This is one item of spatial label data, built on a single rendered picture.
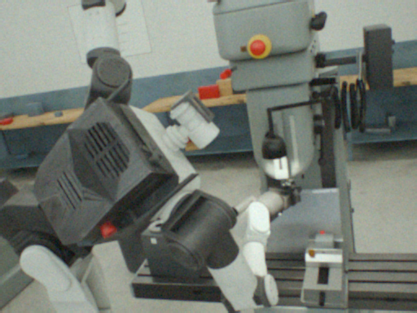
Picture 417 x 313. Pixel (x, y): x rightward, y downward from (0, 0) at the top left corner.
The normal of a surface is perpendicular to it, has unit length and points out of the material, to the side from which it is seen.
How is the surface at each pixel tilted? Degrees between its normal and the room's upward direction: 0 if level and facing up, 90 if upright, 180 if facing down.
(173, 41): 90
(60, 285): 90
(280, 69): 90
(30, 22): 90
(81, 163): 75
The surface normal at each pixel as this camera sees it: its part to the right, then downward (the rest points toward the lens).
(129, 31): -0.28, 0.36
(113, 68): 0.38, -0.29
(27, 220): 0.00, 0.32
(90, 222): -0.51, 0.09
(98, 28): -0.05, -0.22
